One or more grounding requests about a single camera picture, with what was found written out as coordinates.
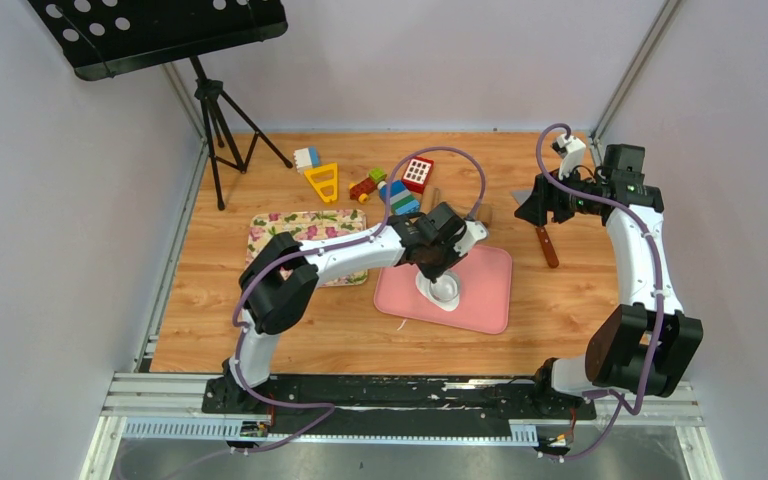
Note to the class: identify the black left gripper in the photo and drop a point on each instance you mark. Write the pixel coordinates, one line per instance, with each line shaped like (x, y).
(455, 258)

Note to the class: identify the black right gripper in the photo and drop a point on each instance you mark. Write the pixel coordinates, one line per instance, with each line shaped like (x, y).
(535, 209)

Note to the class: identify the wooden dough roller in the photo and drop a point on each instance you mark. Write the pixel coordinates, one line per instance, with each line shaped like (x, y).
(433, 196)

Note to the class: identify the white dough ball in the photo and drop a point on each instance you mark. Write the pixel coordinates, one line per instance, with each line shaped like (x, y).
(444, 292)

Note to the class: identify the pink rectangular tray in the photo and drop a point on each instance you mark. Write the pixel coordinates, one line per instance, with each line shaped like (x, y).
(485, 288)

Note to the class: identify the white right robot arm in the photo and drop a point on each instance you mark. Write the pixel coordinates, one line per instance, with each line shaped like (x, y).
(648, 341)

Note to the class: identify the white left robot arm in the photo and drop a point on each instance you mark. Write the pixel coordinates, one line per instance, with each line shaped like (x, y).
(276, 288)

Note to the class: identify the metal dough scraper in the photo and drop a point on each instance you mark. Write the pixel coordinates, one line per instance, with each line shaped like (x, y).
(547, 247)

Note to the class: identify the blue green white brick stack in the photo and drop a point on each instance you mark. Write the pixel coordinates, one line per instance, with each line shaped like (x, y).
(402, 200)

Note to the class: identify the red window toy brick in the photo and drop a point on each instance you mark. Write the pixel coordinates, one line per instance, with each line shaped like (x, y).
(417, 174)

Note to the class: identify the red toy brick car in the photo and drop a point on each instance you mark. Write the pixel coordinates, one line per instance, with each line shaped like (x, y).
(362, 191)

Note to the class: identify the floral rectangular tray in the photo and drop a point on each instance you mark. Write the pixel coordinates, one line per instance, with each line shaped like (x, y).
(303, 225)

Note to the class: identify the white and blue toy block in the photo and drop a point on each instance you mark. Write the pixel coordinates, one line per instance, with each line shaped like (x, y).
(306, 159)

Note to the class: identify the black tripod stand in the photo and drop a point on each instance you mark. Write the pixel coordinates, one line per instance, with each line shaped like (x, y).
(222, 146)

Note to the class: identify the black perforated stand shelf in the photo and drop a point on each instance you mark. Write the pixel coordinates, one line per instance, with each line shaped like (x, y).
(104, 39)

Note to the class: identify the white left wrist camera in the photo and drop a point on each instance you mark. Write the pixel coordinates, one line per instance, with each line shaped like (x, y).
(473, 233)

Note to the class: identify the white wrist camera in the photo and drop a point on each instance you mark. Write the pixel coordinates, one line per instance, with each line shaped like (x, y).
(571, 151)
(473, 233)

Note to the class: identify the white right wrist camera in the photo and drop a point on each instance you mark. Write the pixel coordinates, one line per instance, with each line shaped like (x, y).
(571, 151)

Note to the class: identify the yellow triangular toy frame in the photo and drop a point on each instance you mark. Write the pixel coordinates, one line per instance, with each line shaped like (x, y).
(325, 182)

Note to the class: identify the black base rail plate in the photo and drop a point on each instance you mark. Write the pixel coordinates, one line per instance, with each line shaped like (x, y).
(448, 406)

